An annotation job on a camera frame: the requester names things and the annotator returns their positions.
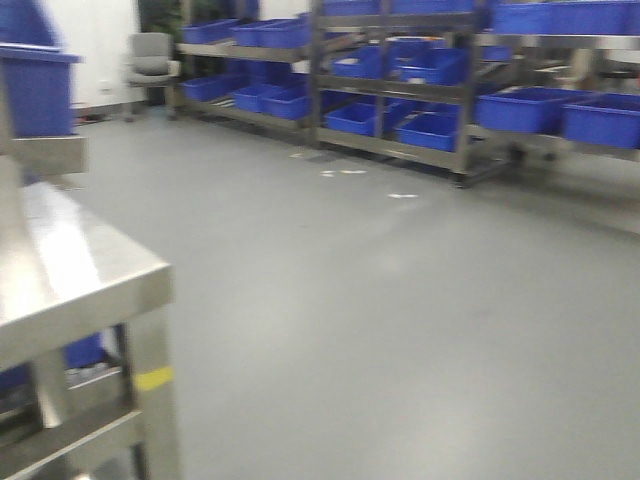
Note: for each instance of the blue bin on table shelf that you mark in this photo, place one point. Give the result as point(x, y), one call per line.
point(36, 71)

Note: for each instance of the steel shelving rack with bins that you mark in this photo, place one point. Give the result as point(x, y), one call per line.
point(469, 87)

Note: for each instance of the grey office chair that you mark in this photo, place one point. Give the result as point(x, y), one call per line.
point(150, 65)

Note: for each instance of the stainless steel table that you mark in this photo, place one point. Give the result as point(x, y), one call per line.
point(83, 306)

